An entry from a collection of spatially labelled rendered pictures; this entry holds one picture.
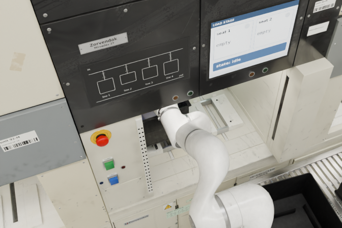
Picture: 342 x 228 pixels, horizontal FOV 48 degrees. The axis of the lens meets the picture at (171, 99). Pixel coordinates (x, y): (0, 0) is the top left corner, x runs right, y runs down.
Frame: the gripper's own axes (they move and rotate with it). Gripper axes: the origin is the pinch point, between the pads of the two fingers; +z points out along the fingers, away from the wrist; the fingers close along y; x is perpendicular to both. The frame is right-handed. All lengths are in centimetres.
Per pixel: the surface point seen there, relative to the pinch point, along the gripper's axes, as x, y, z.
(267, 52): 31, 30, -30
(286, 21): 41, 35, -30
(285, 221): -43, 35, -56
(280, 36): 36, 34, -30
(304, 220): -43, 43, -59
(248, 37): 39, 22, -30
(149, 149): -30.4, -8.0, -9.0
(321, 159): -44, 68, -36
